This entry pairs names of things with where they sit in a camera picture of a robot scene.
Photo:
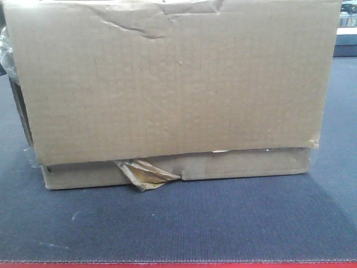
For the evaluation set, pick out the brown cardboard carton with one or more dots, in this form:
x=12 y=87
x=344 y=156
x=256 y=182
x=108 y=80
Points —
x=150 y=92

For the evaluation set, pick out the dark grey conveyor belt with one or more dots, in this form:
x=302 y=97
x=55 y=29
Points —
x=298 y=218

